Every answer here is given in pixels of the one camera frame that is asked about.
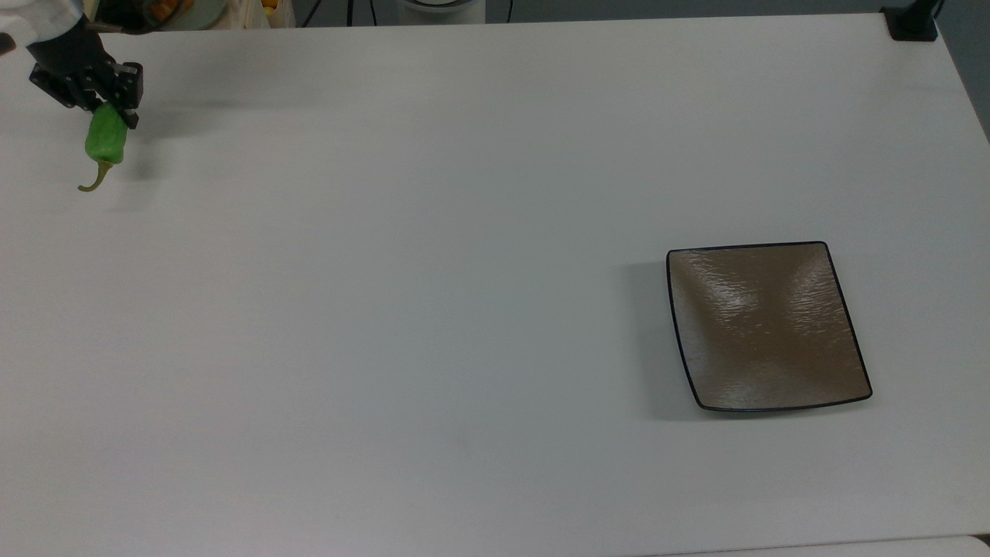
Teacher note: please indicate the grey bowl with orange food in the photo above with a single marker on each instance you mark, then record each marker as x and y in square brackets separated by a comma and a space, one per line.
[189, 9]

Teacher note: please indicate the black table clamp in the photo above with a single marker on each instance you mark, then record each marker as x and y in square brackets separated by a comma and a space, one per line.
[911, 23]

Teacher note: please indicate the cream cloth bag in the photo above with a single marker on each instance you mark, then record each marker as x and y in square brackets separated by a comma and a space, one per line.
[247, 15]

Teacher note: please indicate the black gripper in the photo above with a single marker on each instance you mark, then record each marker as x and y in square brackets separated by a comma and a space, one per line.
[73, 58]

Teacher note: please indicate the green chili pepper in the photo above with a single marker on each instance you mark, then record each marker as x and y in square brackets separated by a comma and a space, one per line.
[106, 139]

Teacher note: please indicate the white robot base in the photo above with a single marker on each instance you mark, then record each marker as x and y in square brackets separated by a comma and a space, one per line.
[441, 6]

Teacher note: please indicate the yellow fruit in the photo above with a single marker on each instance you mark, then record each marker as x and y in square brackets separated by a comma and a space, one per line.
[270, 5]

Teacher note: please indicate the brown square ceramic plate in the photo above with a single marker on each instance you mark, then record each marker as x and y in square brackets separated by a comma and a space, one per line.
[766, 325]

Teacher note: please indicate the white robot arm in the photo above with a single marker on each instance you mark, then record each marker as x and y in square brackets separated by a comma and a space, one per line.
[35, 19]

